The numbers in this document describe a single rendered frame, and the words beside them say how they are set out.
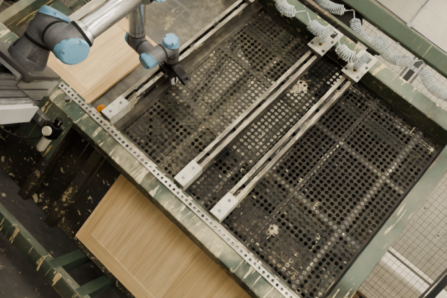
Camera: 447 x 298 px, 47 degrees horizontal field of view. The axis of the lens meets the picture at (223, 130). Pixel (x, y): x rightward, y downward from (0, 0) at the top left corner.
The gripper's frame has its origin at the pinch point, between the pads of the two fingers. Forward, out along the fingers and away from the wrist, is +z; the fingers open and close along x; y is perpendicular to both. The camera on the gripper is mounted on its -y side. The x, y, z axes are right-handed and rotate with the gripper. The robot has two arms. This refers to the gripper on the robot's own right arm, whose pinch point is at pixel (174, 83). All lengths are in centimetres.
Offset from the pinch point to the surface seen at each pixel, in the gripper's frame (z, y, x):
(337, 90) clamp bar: -1, -62, -56
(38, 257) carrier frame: 37, -7, 101
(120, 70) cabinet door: 0.2, 24.6, 13.9
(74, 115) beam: -3, 19, 47
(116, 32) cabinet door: 0.4, 44.1, -0.8
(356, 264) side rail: -2, -121, 10
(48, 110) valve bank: 0, 32, 53
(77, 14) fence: -2, 65, 7
